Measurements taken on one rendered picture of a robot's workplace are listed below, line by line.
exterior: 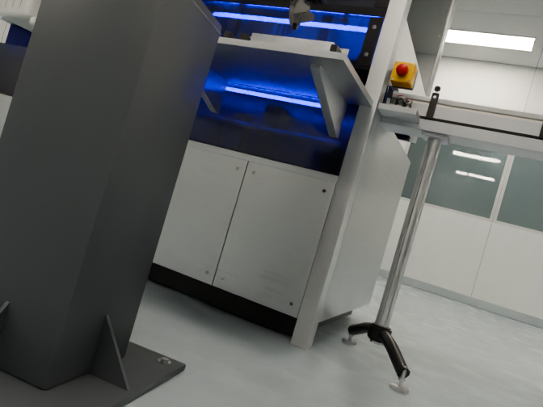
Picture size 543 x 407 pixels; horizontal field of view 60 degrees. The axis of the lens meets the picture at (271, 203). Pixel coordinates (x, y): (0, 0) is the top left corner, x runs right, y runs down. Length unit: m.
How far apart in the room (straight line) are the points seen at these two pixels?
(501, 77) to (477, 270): 2.37
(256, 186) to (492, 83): 5.12
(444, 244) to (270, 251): 4.62
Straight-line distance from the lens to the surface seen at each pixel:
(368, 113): 1.68
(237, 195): 1.78
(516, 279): 6.19
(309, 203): 1.67
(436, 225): 6.20
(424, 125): 1.75
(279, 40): 1.44
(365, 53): 1.76
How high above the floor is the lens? 0.42
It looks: 1 degrees up
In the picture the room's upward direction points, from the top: 16 degrees clockwise
